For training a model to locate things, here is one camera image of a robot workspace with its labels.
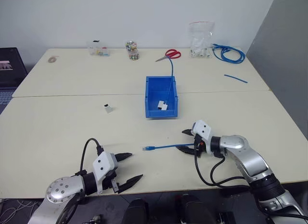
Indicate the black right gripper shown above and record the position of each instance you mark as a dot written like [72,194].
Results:
[198,150]

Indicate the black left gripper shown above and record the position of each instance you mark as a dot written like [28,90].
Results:
[111,178]

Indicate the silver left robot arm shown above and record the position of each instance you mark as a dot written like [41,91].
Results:
[60,188]

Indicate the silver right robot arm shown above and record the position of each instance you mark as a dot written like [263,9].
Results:
[250,159]

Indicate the blue plastic bin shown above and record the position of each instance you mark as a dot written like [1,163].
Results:
[154,89]

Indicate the white network coupler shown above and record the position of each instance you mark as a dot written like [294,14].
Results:
[108,109]

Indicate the dark rounded shape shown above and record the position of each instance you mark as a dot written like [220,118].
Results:
[195,209]
[135,212]

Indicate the clear bag of white couplers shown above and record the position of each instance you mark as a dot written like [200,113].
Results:
[201,43]

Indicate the jar of colourful beads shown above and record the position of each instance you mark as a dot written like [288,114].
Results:
[131,45]

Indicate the grey partition panel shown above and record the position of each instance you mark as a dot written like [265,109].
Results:
[281,72]

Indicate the clear plastic parts box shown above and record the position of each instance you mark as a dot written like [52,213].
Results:
[98,49]

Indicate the clear tape roll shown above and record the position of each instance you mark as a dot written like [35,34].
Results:
[52,59]

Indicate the black laptop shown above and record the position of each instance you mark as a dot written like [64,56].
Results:
[10,69]

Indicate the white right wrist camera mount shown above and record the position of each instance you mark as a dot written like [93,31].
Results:
[203,130]

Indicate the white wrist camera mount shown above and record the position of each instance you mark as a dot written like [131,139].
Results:
[203,130]
[102,162]

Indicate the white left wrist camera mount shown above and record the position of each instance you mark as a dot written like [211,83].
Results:
[102,162]

